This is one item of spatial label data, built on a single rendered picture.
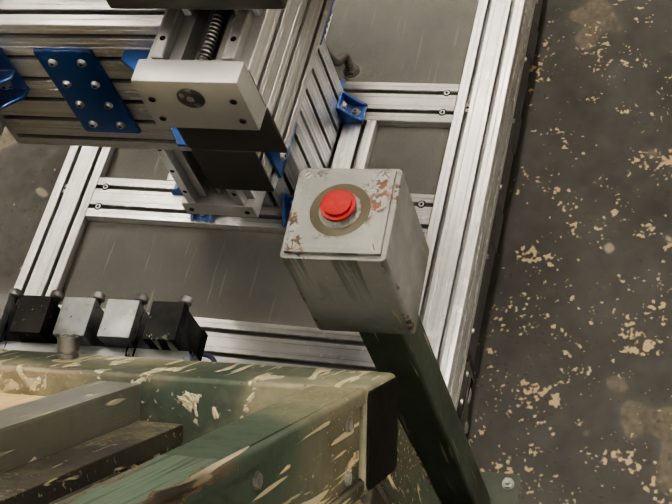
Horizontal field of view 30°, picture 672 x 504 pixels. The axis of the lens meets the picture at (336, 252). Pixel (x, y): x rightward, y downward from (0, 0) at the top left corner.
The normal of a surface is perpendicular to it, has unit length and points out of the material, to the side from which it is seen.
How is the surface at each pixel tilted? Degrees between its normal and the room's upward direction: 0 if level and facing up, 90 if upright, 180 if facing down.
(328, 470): 90
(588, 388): 0
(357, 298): 90
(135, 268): 0
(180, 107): 90
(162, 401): 34
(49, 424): 90
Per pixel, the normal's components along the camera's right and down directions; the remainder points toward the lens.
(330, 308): -0.18, 0.85
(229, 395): -0.30, 0.04
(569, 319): -0.24, -0.52
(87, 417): 0.95, 0.03
